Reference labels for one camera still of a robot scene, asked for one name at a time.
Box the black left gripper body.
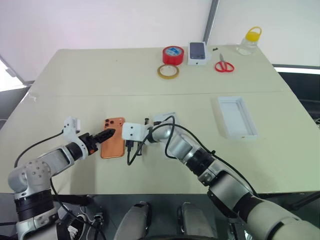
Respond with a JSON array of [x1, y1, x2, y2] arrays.
[[78, 133, 98, 154]]

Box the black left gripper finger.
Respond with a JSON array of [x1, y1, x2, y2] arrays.
[[97, 132, 116, 146], [95, 128, 117, 141]]

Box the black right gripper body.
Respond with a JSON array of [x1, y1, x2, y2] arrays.
[[124, 139, 136, 154]]

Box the white box with phone print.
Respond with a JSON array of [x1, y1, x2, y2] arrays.
[[187, 41, 209, 66]]

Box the white box lid tray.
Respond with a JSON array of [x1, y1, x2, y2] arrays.
[[216, 96, 260, 140]]

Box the clear jar with yellow lid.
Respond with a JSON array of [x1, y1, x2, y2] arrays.
[[236, 26, 263, 56]]

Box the orange smartphone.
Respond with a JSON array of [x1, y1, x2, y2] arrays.
[[100, 116, 126, 159]]

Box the clear yellowish tape roll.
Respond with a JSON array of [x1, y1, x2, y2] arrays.
[[157, 63, 180, 80]]

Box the red tape roll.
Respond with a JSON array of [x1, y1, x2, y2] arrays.
[[162, 45, 185, 66]]

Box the grey rounded shape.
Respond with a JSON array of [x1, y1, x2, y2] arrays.
[[177, 201, 217, 240], [113, 201, 152, 240]]

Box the grey metal pole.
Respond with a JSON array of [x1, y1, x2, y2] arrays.
[[202, 0, 221, 43]]

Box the black equipment with grey edge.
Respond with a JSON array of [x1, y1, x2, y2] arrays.
[[272, 63, 320, 124]]

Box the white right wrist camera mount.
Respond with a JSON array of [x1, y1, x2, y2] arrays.
[[121, 122, 147, 142]]

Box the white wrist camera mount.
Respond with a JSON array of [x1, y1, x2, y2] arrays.
[[121, 122, 147, 142], [62, 116, 90, 160]]

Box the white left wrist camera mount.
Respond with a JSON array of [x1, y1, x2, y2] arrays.
[[62, 116, 90, 160]]

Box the red-handled scissors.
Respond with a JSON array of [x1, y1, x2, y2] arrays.
[[214, 52, 236, 73]]

